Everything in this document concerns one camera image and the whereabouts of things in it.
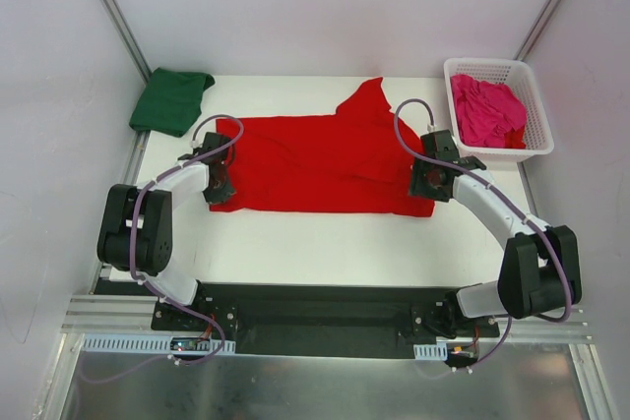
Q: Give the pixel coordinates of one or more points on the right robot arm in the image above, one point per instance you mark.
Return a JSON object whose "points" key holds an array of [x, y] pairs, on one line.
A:
{"points": [[540, 273]]}

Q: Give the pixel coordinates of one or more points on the red t shirt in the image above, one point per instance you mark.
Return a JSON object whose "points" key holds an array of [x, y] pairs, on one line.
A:
{"points": [[351, 161]]}

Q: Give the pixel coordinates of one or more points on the right white slotted cable duct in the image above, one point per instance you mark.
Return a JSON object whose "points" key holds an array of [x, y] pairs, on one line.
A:
{"points": [[431, 352]]}

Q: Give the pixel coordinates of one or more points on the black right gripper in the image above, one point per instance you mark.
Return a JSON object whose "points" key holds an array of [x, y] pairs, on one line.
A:
{"points": [[424, 184]]}

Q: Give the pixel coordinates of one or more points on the aluminium frame rail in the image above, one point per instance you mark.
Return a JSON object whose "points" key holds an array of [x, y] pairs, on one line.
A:
{"points": [[133, 314]]}

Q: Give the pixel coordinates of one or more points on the left white slotted cable duct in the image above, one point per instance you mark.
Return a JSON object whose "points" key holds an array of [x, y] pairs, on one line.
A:
{"points": [[155, 344]]}

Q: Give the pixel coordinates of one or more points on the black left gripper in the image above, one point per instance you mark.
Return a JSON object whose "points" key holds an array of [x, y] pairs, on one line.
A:
{"points": [[220, 187]]}

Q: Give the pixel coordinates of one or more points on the white slotted cable duct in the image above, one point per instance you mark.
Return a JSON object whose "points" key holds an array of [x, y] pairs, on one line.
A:
{"points": [[431, 352], [155, 344]]}

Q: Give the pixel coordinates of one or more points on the folded green t shirt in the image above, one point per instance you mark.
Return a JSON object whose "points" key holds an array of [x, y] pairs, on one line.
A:
{"points": [[171, 102]]}

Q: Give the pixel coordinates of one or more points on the white plastic laundry basket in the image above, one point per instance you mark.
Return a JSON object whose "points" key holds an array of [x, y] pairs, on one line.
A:
{"points": [[519, 77]]}

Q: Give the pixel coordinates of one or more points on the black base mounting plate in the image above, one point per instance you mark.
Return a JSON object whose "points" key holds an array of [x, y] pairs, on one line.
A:
{"points": [[335, 321]]}

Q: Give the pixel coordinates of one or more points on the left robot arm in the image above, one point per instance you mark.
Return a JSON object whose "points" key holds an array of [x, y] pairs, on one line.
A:
{"points": [[136, 232]]}

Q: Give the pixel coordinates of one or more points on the pink t shirt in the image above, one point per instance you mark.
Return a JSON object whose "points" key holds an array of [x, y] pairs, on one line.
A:
{"points": [[485, 112]]}

